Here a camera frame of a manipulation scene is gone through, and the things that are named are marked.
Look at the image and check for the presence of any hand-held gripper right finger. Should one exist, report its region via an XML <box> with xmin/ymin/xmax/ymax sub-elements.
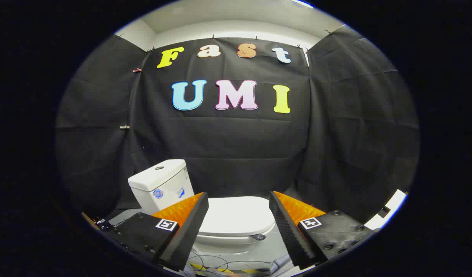
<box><xmin>269</xmin><ymin>190</ymin><xmax>380</xmax><ymax>270</ymax></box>

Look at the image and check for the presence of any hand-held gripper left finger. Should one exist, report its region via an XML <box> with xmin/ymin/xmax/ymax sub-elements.
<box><xmin>99</xmin><ymin>192</ymin><xmax>209</xmax><ymax>272</ymax></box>

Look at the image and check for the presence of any white toilet lid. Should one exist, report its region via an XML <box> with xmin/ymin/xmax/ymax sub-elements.
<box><xmin>198</xmin><ymin>196</ymin><xmax>277</xmax><ymax>237</ymax></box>

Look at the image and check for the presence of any yellow black tape strip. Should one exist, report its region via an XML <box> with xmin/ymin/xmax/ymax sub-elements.
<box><xmin>190</xmin><ymin>263</ymin><xmax>261</xmax><ymax>275</ymax></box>

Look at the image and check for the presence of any black backdrop cloth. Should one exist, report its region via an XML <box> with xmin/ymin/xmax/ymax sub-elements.
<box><xmin>55</xmin><ymin>25</ymin><xmax>420</xmax><ymax>224</ymax></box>

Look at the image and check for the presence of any small wooden piece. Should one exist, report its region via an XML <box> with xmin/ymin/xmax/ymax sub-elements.
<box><xmin>82</xmin><ymin>213</ymin><xmax>100</xmax><ymax>230</ymax></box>

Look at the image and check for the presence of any thin black floor cable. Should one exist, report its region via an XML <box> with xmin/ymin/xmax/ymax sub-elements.
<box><xmin>187</xmin><ymin>251</ymin><xmax>276</xmax><ymax>276</ymax></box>

